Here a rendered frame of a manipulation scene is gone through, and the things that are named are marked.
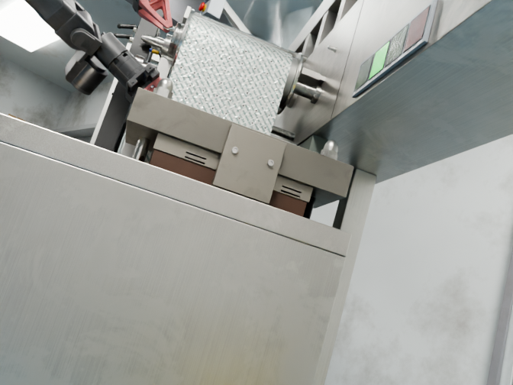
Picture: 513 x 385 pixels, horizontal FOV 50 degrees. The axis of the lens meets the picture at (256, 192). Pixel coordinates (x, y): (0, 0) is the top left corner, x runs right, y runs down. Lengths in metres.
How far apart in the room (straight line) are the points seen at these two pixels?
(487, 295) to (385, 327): 0.61
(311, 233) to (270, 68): 0.46
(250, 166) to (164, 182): 0.15
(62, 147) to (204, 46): 0.46
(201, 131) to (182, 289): 0.27
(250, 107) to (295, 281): 0.44
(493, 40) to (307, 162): 0.37
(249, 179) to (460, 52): 0.38
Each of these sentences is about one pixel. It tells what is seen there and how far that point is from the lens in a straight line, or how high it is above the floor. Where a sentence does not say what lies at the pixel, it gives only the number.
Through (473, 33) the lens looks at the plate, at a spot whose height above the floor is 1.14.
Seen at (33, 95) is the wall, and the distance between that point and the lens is 8.64.
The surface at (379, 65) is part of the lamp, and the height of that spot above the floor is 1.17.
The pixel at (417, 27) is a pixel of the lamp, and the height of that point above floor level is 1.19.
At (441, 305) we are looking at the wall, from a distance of 3.18.
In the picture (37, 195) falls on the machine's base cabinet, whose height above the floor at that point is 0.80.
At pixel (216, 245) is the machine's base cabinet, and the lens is 0.86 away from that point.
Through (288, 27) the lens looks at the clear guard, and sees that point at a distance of 2.01.
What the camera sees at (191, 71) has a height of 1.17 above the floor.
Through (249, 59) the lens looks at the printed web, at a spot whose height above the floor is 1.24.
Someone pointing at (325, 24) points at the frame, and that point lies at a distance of 1.60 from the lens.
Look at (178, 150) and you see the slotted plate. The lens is 0.95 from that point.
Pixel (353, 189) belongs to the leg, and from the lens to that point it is 1.37.
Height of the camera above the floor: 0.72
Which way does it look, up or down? 12 degrees up
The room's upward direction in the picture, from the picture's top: 17 degrees clockwise
